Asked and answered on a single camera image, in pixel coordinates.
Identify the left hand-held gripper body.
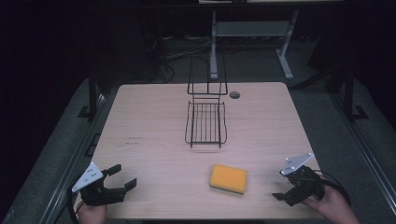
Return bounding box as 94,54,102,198
71,161,127,207

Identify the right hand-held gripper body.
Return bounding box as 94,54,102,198
278,152,325,207

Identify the yellow sponge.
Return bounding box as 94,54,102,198
208,163,248,196

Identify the black wire rack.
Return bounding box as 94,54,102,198
184,55,229,149

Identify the person's left hand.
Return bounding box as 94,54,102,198
77,203,108,224

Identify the person's right hand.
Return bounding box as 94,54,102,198
303,184,361,224

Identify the grey metal stand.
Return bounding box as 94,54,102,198
209,8,301,81

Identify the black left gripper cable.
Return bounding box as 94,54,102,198
66,176,86,224

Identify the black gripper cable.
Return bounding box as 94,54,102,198
312,169,352,207
66,176,86,224

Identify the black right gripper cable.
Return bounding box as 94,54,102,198
312,169,352,207

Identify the aluminium rail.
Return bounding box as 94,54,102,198
329,92,396,217
38,92,107,224

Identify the black metal post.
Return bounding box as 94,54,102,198
343,59,370,122
77,59,99,121

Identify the bundle of floor cables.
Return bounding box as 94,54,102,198
142,33,213,84

